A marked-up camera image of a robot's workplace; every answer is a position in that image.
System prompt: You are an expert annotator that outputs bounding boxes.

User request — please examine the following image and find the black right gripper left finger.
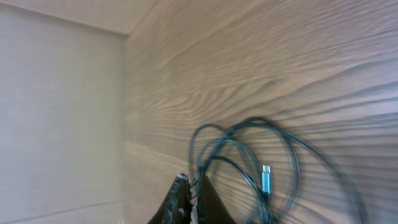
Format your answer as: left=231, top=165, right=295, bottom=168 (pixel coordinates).
left=148, top=173, right=192, bottom=224

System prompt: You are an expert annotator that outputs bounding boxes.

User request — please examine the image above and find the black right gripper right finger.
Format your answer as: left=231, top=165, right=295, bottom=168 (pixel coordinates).
left=197, top=175, right=236, bottom=224

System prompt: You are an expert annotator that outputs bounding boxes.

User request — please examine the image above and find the black usb cable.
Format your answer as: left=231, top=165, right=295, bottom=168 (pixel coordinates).
left=197, top=154, right=274, bottom=224
left=188, top=116, right=368, bottom=224

